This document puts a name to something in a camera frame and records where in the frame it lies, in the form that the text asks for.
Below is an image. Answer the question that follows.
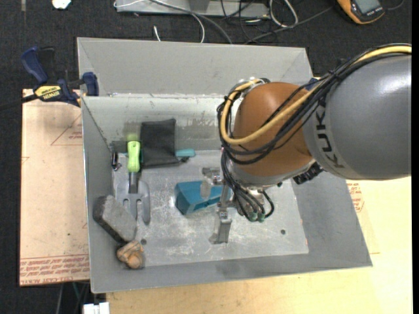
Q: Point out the tan toy figure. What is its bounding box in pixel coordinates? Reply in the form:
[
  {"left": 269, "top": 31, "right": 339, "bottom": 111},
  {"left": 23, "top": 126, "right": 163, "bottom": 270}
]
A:
[{"left": 116, "top": 239, "right": 146, "bottom": 270}]

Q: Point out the teal plastic box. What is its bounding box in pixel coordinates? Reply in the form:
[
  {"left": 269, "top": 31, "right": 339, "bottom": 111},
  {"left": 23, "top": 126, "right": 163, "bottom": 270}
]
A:
[{"left": 173, "top": 180, "right": 235, "bottom": 216}]

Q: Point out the brown cardboard board red print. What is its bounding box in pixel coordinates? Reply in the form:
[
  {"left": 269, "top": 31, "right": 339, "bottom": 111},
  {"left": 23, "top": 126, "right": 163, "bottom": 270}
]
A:
[{"left": 19, "top": 88, "right": 382, "bottom": 287}]

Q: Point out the black cloth pouch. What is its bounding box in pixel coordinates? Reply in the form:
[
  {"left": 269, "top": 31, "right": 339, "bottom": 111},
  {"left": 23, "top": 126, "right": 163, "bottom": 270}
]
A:
[{"left": 139, "top": 118, "right": 181, "bottom": 168}]

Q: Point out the teal plastic handle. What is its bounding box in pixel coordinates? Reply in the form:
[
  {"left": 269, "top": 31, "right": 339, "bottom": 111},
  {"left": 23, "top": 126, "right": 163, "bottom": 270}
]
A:
[{"left": 175, "top": 148, "right": 197, "bottom": 162}]

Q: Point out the green-handled metal garden fork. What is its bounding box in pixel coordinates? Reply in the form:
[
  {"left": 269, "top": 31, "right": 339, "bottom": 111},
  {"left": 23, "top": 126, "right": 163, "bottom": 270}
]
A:
[{"left": 121, "top": 140, "right": 152, "bottom": 225}]

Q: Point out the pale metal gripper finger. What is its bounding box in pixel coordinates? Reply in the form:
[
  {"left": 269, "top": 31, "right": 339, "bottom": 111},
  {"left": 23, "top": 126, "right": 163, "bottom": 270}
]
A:
[
  {"left": 200, "top": 166, "right": 224, "bottom": 198},
  {"left": 208, "top": 209, "right": 233, "bottom": 244}
]

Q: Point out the grey rough block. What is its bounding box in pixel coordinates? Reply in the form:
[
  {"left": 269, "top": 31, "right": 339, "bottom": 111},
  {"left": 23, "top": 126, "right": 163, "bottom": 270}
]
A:
[{"left": 92, "top": 194, "right": 138, "bottom": 243}]

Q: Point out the grey metal bin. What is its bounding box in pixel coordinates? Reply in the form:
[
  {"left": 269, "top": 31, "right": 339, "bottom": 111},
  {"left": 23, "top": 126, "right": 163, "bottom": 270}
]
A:
[{"left": 77, "top": 37, "right": 373, "bottom": 294}]

